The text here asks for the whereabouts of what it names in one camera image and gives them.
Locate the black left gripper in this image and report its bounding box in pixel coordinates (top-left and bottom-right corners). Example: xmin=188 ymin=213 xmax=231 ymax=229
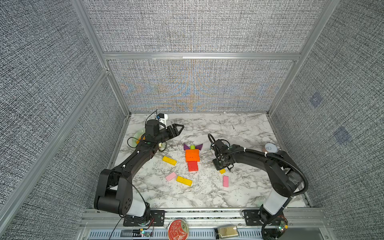
xmin=154 ymin=124 xmax=184 ymax=145

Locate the orange block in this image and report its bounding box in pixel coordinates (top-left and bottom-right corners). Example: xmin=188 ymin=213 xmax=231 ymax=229
xmin=186 ymin=149 xmax=200 ymax=155
xmin=186 ymin=157 xmax=200 ymax=163
xmin=186 ymin=152 xmax=200 ymax=159

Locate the red block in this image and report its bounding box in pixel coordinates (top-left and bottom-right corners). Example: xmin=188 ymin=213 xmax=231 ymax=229
xmin=188 ymin=162 xmax=198 ymax=168
xmin=188 ymin=166 xmax=199 ymax=172

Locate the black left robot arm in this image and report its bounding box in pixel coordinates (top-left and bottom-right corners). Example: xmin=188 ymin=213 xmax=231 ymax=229
xmin=94 ymin=120 xmax=184 ymax=218

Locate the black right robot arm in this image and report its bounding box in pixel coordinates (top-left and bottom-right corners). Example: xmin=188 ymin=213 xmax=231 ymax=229
xmin=209 ymin=135 xmax=309 ymax=225

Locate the pink block right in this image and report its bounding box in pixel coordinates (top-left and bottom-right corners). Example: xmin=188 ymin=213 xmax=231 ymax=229
xmin=223 ymin=176 xmax=229 ymax=188

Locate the pink block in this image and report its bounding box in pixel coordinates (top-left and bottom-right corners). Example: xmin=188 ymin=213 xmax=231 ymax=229
xmin=223 ymin=176 xmax=229 ymax=188
xmin=166 ymin=172 xmax=178 ymax=182

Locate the green wavy plate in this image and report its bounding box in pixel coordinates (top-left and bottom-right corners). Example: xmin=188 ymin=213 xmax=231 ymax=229
xmin=130 ymin=129 xmax=167 ymax=152

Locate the white lidded cup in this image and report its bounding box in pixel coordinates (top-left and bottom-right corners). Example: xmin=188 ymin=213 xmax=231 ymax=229
xmin=264 ymin=143 xmax=279 ymax=153

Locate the pink block left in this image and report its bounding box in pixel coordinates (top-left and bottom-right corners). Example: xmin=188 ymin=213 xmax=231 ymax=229
xmin=166 ymin=172 xmax=178 ymax=182

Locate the gold metal box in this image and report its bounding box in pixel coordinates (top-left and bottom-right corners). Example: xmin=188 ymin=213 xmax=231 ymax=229
xmin=215 ymin=226 xmax=239 ymax=240

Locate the red round tin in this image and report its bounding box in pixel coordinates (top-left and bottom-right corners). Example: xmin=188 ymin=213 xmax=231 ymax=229
xmin=168 ymin=219 xmax=189 ymax=240

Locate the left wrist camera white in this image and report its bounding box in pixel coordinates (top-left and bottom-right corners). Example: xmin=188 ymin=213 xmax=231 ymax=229
xmin=156 ymin=113 xmax=168 ymax=129

